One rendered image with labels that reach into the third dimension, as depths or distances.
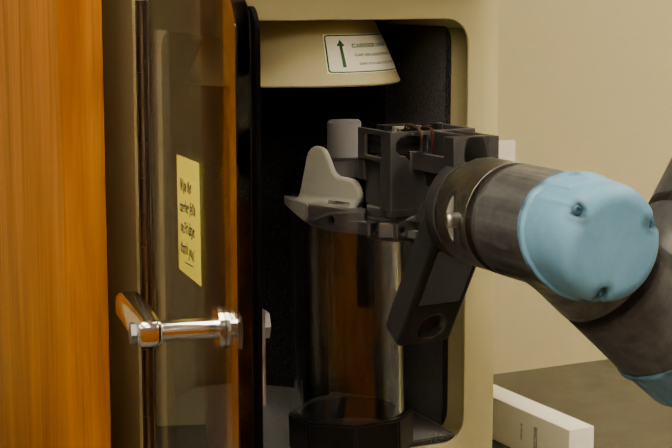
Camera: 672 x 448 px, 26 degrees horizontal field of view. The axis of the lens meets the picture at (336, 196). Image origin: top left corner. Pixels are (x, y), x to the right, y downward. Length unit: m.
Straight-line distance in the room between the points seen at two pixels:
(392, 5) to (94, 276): 0.34
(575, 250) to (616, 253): 0.03
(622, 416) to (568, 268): 0.76
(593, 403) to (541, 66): 0.41
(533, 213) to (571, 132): 0.93
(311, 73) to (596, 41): 0.71
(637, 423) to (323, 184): 0.60
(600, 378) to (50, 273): 0.88
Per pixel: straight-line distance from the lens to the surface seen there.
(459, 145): 0.99
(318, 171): 1.11
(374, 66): 1.20
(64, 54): 0.99
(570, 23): 1.80
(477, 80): 1.22
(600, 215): 0.87
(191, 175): 0.91
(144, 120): 1.08
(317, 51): 1.18
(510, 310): 1.79
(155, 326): 0.83
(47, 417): 1.08
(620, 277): 0.88
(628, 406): 1.65
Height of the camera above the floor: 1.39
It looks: 8 degrees down
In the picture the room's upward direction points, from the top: straight up
